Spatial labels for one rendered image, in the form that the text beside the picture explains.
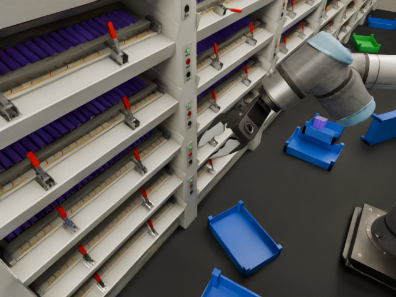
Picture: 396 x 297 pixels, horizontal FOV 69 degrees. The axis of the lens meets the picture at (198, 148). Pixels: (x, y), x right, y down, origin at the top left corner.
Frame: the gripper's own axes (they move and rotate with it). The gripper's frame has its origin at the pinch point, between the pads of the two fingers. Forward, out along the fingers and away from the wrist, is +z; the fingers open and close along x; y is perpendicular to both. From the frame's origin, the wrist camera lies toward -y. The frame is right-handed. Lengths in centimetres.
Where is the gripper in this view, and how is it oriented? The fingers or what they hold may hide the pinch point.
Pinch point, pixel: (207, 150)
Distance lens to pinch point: 71.7
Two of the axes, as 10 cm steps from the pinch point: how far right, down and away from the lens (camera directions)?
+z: -7.0, 5.7, 4.2
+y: 2.2, -3.9, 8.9
